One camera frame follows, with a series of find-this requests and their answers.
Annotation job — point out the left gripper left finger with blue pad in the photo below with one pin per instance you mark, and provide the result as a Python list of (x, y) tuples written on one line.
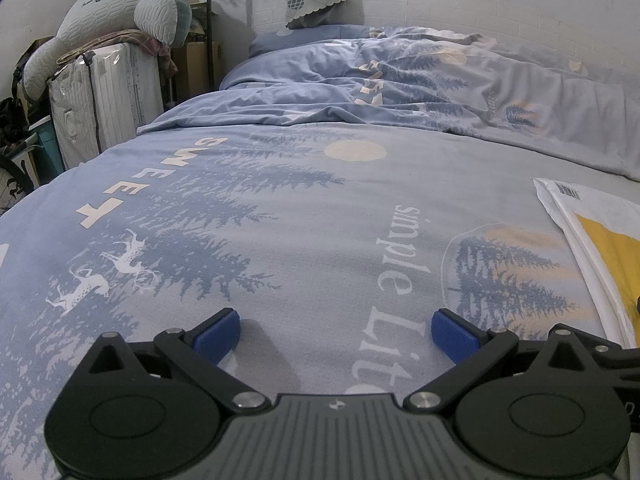
[(196, 354)]

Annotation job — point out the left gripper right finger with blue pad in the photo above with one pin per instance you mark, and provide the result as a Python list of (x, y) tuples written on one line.
[(478, 356)]

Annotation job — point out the blue printed bed sheet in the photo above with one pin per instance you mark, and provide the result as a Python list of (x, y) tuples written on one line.
[(336, 244)]

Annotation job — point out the white yellow plastic mailer bag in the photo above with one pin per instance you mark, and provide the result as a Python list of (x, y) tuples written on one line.
[(602, 231)]

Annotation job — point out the teal storage bin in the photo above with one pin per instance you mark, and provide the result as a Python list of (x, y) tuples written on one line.
[(48, 158)]

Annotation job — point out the crumpled blue duvet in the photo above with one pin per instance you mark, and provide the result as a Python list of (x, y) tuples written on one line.
[(435, 80)]

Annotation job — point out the pink folded blanket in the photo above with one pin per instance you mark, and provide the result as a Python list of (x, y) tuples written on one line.
[(142, 40)]

